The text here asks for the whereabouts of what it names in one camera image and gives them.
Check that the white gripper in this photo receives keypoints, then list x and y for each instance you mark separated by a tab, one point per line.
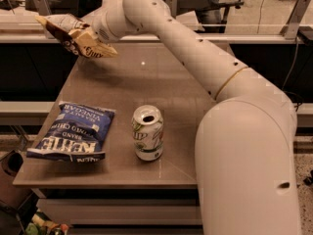
102	29

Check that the brown chip bag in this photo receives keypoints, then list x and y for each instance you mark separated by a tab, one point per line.
60	25

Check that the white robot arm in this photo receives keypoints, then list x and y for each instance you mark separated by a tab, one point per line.
244	144

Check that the blue Kettle chip bag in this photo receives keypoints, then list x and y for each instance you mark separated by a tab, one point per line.
77	135

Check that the white green soda can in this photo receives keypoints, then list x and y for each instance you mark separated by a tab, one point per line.
147	125

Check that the dark bin at left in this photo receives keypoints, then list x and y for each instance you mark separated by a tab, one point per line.
14	199

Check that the colourful items under table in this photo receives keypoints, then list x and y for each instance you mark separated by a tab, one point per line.
42	225

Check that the left metal bracket post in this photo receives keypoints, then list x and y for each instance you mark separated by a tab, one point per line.
43	9

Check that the metal bracket post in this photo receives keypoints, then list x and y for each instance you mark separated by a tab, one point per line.
43	9
290	29
172	4

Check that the middle metal bracket post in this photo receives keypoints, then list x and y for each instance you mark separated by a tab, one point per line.
172	4

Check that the right metal bracket post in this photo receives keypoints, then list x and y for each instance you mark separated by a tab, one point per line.
290	29

